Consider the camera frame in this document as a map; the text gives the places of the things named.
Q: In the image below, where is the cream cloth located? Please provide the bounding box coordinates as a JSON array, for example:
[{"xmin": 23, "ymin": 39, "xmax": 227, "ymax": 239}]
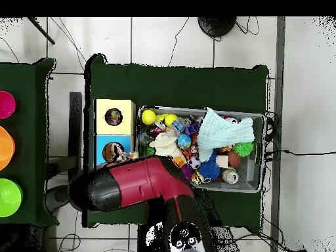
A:
[{"xmin": 148, "ymin": 131, "xmax": 184, "ymax": 159}]

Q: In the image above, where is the polka dot cloth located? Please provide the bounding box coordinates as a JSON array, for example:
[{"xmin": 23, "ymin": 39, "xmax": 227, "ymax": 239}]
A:
[
  {"xmin": 115, "ymin": 149, "xmax": 140, "ymax": 162},
  {"xmin": 105, "ymin": 108, "xmax": 123, "ymax": 126}
]

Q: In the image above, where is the mint green cloth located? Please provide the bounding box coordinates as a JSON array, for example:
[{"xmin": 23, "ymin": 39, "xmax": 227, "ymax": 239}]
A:
[{"xmin": 197, "ymin": 106, "xmax": 256, "ymax": 163}]

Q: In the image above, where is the wooden three-hole box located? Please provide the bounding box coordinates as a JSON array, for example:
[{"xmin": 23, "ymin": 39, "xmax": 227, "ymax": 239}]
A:
[{"xmin": 93, "ymin": 98, "xmax": 137, "ymax": 169}]

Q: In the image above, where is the silver mesh bin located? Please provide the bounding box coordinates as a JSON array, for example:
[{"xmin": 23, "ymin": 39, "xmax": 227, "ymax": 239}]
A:
[{"xmin": 136, "ymin": 105, "xmax": 266, "ymax": 194}]

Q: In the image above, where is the blue globe ball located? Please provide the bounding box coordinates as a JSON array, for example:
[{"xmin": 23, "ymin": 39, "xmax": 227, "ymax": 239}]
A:
[{"xmin": 177, "ymin": 134, "xmax": 192, "ymax": 150}]

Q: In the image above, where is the yellow ball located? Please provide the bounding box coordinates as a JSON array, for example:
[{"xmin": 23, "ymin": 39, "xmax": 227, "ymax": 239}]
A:
[
  {"xmin": 141, "ymin": 109, "xmax": 158, "ymax": 126},
  {"xmin": 164, "ymin": 113, "xmax": 179, "ymax": 127}
]

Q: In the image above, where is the small soccer ball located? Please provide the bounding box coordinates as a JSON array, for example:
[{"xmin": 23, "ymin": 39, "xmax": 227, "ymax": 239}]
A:
[{"xmin": 188, "ymin": 156, "xmax": 202, "ymax": 170}]

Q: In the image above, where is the blue spiky ball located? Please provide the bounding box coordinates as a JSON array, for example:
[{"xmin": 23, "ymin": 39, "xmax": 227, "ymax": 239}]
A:
[{"xmin": 198, "ymin": 154, "xmax": 221, "ymax": 182}]

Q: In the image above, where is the dark green table cloth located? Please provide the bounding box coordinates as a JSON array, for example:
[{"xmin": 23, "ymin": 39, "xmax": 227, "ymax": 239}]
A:
[{"xmin": 82, "ymin": 53, "xmax": 269, "ymax": 233}]

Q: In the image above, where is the brown toy football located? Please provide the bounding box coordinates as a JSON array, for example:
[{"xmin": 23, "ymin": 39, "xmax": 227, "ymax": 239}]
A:
[{"xmin": 227, "ymin": 150, "xmax": 242, "ymax": 169}]

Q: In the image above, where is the gold soda can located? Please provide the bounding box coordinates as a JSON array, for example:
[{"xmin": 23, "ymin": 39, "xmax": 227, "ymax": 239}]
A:
[{"xmin": 222, "ymin": 167, "xmax": 240, "ymax": 184}]

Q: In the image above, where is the green spiky ball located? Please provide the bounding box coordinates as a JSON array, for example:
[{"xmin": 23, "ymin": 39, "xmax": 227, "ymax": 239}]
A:
[{"xmin": 232, "ymin": 141, "xmax": 255, "ymax": 158}]

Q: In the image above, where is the black upright panel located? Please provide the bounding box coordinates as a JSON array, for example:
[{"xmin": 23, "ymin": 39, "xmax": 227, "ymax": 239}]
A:
[{"xmin": 68, "ymin": 91, "xmax": 83, "ymax": 186}]

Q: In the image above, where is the black round stand base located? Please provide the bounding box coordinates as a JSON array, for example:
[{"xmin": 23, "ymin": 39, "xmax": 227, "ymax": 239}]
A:
[{"xmin": 197, "ymin": 16, "xmax": 237, "ymax": 37}]

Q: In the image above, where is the grey stand foot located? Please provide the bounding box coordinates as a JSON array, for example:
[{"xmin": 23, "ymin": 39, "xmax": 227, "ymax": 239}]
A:
[{"xmin": 43, "ymin": 183, "xmax": 78, "ymax": 214}]

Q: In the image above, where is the dark green side-table cloth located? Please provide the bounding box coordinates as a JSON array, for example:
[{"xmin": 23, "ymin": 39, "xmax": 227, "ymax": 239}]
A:
[{"xmin": 0, "ymin": 57, "xmax": 58, "ymax": 226}]

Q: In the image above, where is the orange bowl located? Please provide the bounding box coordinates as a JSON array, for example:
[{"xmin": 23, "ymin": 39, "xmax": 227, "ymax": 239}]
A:
[{"xmin": 0, "ymin": 125, "xmax": 16, "ymax": 171}]

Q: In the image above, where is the pink bowl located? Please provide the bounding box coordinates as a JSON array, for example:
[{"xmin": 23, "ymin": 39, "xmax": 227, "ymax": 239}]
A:
[{"xmin": 0, "ymin": 91, "xmax": 17, "ymax": 119}]

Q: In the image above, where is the black rod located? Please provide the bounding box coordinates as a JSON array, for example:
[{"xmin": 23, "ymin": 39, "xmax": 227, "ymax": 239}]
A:
[{"xmin": 26, "ymin": 16, "xmax": 56, "ymax": 45}]

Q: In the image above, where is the green bowl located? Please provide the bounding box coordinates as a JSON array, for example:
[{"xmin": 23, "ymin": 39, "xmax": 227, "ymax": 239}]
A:
[{"xmin": 0, "ymin": 178, "xmax": 24, "ymax": 218}]

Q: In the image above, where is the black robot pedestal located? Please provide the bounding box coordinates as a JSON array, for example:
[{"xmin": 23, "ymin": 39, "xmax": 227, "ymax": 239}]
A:
[{"xmin": 137, "ymin": 224, "xmax": 242, "ymax": 252}]

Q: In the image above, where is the black power cable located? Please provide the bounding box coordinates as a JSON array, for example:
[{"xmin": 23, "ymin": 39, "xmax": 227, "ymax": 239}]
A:
[{"xmin": 264, "ymin": 148, "xmax": 336, "ymax": 158}]

